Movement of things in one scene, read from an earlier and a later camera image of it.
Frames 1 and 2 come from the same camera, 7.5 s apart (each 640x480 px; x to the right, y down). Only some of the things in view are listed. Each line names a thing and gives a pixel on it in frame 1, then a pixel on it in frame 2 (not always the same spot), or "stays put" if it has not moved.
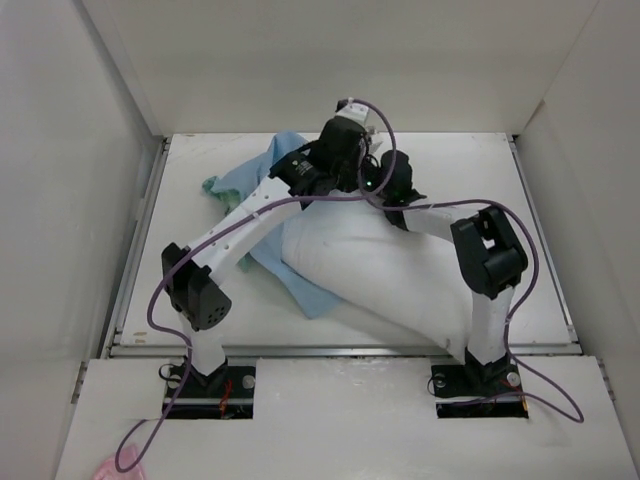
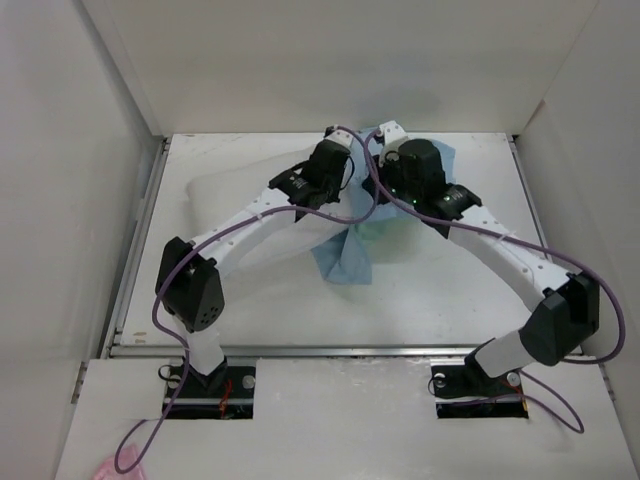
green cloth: (231, 200) → (378, 232)
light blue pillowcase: (266, 256) → (381, 235)
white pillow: (352, 246) → (218, 188)
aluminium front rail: (280, 351) stays put
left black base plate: (227, 382) stays put
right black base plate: (476, 381) stays put
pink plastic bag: (127, 456) stays put
